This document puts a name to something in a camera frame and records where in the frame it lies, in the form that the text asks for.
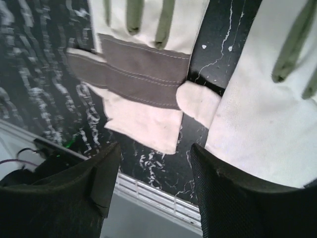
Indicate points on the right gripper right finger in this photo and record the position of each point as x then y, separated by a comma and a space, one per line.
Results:
235, 204

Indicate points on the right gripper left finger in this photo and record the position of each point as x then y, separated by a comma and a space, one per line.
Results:
63, 197

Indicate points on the work glove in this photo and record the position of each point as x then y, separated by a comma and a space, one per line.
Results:
142, 52
265, 123

